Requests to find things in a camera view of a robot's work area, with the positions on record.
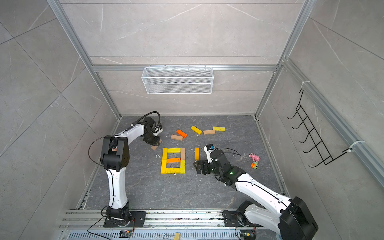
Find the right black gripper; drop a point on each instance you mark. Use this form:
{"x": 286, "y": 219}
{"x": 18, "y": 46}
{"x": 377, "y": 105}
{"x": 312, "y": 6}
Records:
{"x": 201, "y": 163}

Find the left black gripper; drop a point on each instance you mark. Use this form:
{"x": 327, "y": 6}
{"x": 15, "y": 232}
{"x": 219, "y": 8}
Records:
{"x": 156, "y": 143}

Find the orange-yellow block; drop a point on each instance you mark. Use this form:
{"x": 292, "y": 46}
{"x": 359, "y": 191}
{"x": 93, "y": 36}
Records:
{"x": 197, "y": 154}

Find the yellow-green block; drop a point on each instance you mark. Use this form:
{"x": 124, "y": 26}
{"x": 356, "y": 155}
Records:
{"x": 182, "y": 167}
{"x": 219, "y": 129}

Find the tan block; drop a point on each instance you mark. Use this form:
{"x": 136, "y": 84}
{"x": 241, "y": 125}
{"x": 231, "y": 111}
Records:
{"x": 158, "y": 144}
{"x": 183, "y": 154}
{"x": 209, "y": 132}
{"x": 177, "y": 137}

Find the orange block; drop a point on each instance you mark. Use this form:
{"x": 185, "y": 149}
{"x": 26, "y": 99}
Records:
{"x": 181, "y": 133}
{"x": 173, "y": 160}

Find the yellow block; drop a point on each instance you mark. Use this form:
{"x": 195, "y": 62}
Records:
{"x": 173, "y": 150}
{"x": 165, "y": 154}
{"x": 173, "y": 171}
{"x": 164, "y": 167}
{"x": 196, "y": 130}

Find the yellow block bottom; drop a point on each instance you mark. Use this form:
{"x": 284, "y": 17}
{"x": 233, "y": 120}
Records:
{"x": 164, "y": 167}

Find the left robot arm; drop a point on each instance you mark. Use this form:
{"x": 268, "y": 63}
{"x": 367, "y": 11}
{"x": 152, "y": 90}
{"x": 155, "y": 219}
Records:
{"x": 115, "y": 157}

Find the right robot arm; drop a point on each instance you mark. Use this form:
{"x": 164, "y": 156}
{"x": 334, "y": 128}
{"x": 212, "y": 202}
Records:
{"x": 290, "y": 218}

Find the tan block top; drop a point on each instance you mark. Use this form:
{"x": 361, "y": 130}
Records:
{"x": 209, "y": 132}

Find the yellow block top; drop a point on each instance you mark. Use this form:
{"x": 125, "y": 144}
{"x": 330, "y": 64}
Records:
{"x": 196, "y": 130}

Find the small orange green toy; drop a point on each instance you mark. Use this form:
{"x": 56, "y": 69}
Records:
{"x": 254, "y": 165}

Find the pink pig toy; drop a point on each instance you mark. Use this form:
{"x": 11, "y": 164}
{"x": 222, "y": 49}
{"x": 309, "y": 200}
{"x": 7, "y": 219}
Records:
{"x": 254, "y": 157}

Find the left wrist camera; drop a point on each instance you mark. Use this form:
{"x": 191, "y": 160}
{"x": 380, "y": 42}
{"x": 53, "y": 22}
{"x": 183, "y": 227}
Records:
{"x": 157, "y": 130}

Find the white wire mesh basket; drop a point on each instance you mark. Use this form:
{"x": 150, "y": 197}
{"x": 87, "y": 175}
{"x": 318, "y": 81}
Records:
{"x": 178, "y": 80}

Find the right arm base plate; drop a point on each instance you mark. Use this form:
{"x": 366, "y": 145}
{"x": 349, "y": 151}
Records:
{"x": 237, "y": 218}

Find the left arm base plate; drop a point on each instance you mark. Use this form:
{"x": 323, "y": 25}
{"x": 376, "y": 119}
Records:
{"x": 136, "y": 219}

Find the aluminium rail frame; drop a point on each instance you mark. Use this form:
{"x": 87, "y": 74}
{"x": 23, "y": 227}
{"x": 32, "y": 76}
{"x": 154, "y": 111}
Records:
{"x": 159, "y": 225}

